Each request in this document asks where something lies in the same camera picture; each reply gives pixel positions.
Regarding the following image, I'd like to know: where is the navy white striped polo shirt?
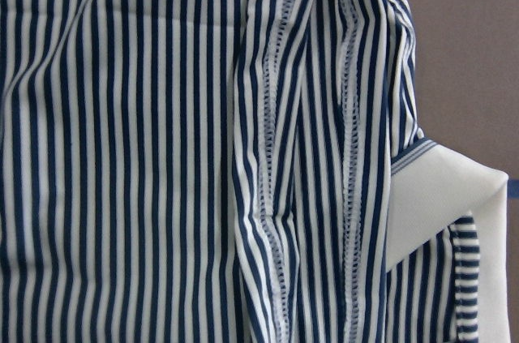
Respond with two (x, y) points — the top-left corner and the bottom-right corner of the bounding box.
(1, 0), (510, 342)

